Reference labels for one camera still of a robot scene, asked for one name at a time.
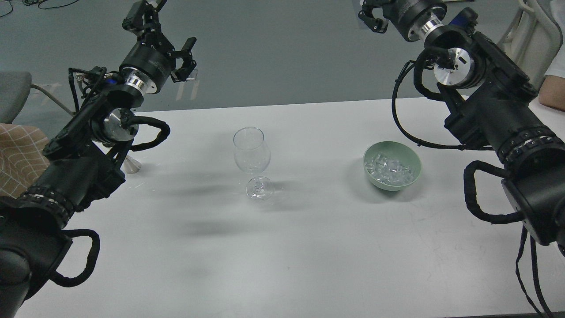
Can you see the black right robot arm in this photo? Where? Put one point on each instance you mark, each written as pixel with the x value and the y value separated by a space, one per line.
pixel 488 98

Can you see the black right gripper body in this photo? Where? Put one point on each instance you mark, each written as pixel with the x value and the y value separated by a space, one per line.
pixel 408 16

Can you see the grey chair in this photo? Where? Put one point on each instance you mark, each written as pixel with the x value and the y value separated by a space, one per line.
pixel 15 87

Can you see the white plastic chair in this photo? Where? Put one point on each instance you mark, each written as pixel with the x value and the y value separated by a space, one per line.
pixel 533 38

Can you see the clear wine glass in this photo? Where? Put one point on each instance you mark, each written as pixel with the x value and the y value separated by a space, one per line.
pixel 252 156

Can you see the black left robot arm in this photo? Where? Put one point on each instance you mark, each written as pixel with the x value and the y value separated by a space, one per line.
pixel 85 160

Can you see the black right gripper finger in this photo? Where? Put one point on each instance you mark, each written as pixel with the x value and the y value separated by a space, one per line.
pixel 375 24
pixel 374 3

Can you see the person's bare forearm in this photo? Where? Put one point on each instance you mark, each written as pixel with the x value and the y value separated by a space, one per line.
pixel 552 92

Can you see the green bowl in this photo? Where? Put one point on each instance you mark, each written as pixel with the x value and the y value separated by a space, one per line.
pixel 394 150

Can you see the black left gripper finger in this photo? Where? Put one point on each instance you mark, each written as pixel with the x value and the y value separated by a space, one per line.
pixel 187 71
pixel 143 19

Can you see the steel cocktail jigger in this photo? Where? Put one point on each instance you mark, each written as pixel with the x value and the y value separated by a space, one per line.
pixel 130 165

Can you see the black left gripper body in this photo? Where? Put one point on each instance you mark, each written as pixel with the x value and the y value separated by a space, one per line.
pixel 152 57

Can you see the clear ice cubes pile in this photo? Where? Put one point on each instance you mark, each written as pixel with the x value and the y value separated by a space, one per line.
pixel 389 171

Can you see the brown checkered cushion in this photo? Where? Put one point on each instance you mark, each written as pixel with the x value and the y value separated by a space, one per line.
pixel 21 158

